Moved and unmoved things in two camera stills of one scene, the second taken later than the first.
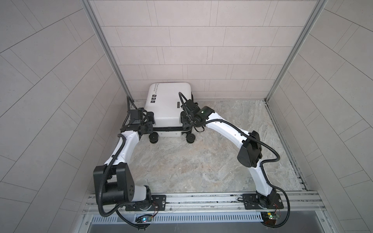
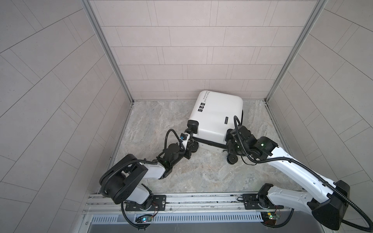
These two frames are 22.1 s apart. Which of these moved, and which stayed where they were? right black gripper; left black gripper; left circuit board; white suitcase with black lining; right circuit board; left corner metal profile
Moved: left black gripper; white suitcase with black lining; right black gripper
Stayed: left corner metal profile; left circuit board; right circuit board
